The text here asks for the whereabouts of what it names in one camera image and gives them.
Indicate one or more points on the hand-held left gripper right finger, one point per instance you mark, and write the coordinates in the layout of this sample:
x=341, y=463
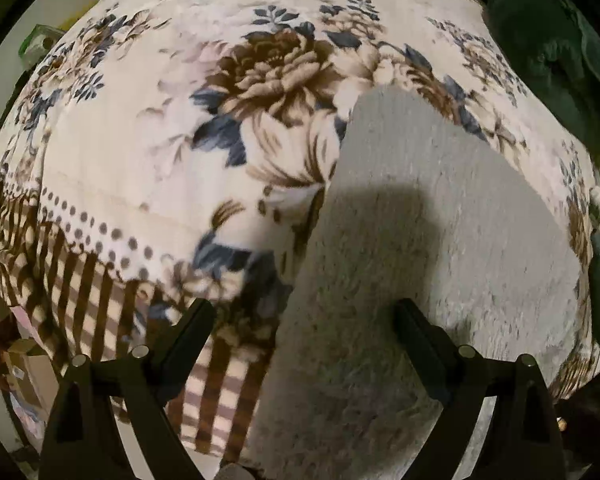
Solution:
x=422, y=355

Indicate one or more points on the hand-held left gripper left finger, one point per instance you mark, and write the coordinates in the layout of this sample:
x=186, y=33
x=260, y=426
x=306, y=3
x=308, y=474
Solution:
x=180, y=352

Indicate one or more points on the grey fleece pants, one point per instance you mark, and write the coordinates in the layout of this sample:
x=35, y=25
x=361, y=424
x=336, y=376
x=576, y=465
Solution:
x=410, y=270

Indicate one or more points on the floral bed blanket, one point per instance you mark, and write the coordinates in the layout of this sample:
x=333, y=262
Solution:
x=145, y=150

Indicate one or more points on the dark green plush blanket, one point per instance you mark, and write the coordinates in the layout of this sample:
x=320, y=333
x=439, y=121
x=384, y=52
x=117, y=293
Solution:
x=550, y=45

